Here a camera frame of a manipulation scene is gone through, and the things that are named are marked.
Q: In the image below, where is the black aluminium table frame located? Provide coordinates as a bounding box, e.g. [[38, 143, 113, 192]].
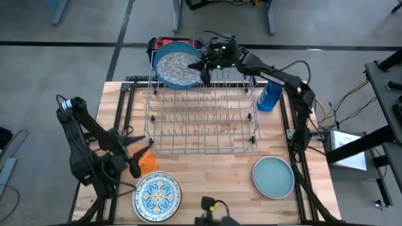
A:
[[71, 75, 342, 226]]

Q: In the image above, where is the light teal plate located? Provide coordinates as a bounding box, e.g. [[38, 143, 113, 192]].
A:
[[252, 156, 296, 200]]

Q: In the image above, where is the black box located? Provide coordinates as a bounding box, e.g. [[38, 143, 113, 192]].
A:
[[0, 127, 14, 150]]

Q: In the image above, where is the orange cup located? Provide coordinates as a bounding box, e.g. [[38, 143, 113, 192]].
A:
[[128, 144, 157, 176]]

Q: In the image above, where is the red and black toolbox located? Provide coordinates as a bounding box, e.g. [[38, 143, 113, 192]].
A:
[[146, 36, 204, 68]]

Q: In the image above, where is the blue yellow mandala plate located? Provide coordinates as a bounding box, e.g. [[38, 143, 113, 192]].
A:
[[131, 171, 183, 223]]

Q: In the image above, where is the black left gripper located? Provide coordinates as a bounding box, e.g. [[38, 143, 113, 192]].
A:
[[100, 128, 152, 179]]

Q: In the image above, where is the grey wire dish rack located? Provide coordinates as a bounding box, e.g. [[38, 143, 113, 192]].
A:
[[143, 47, 261, 155]]

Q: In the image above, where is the black power strip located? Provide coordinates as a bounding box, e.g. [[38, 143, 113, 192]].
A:
[[184, 0, 273, 11]]

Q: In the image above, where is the grey metal desk leg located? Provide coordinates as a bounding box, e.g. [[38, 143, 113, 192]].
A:
[[266, 0, 278, 36], [171, 0, 183, 35], [52, 0, 70, 28]]

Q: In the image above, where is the yellow cable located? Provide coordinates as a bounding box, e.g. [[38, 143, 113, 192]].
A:
[[310, 80, 370, 128]]

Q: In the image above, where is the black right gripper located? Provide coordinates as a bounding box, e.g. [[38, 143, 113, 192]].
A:
[[187, 46, 244, 85]]

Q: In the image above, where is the black device with yellow tag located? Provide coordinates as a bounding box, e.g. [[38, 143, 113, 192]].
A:
[[193, 196, 241, 226]]

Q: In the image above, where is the large plain blue plate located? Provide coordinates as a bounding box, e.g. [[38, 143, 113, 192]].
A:
[[153, 40, 204, 90]]

